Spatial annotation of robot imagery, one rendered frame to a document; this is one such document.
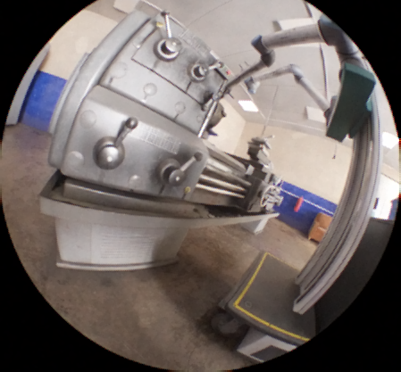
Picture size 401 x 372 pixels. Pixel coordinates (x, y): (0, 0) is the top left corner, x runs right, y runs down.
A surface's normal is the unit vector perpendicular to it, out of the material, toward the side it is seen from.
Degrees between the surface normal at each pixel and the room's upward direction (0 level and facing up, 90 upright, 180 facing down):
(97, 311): 0
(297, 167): 90
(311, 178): 90
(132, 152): 90
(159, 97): 90
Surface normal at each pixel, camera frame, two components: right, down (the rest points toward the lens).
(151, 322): 0.40, -0.91
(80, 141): 0.62, 0.33
